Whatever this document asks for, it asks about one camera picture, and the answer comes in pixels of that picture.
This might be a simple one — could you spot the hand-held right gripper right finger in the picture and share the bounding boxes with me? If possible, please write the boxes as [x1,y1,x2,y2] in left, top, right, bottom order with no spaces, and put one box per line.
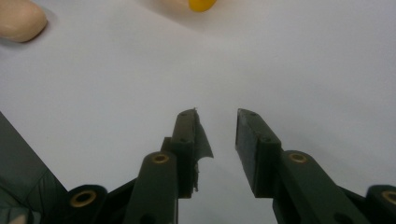
[234,107,372,224]

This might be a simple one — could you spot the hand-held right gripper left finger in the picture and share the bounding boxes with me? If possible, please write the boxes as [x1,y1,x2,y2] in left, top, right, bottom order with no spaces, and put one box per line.
[122,107,215,224]

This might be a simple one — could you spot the yellow rounded fruit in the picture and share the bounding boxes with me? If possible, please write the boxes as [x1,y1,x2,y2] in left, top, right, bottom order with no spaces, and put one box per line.
[188,0,218,13]

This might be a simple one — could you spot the beige rounded bread roll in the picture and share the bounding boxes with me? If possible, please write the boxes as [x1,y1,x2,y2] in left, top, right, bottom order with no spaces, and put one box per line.
[0,0,49,44]

